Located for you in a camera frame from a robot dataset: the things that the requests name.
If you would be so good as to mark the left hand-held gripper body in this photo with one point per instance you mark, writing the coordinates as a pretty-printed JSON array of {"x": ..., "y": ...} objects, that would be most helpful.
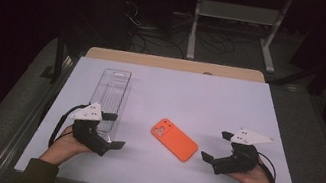
[{"x": 87, "y": 134}]

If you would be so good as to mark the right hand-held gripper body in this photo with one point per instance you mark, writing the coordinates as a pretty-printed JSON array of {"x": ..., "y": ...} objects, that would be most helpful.
[{"x": 240, "y": 159}]

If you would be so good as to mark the orange phone case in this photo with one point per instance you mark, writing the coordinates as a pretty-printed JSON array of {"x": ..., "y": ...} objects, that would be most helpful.
[{"x": 174, "y": 140}]

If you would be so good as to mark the person's right hand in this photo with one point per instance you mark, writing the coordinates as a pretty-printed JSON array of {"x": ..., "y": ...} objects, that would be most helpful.
[{"x": 257, "y": 180}]

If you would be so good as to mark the person's left hand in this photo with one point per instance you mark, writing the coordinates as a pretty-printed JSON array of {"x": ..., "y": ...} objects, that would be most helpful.
[{"x": 63, "y": 148}]

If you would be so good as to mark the clear plastic packaging tray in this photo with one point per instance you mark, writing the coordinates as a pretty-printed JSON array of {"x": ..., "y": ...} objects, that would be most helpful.
[{"x": 112, "y": 91}]

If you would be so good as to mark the dark round table grommet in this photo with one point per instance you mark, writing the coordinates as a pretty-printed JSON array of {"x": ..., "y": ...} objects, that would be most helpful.
[{"x": 207, "y": 73}]

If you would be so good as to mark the wooden table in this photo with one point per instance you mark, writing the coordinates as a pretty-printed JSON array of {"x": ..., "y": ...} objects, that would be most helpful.
[{"x": 172, "y": 63}]

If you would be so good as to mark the white metal desk frame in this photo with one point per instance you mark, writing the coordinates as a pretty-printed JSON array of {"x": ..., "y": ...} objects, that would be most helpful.
[{"x": 239, "y": 13}]

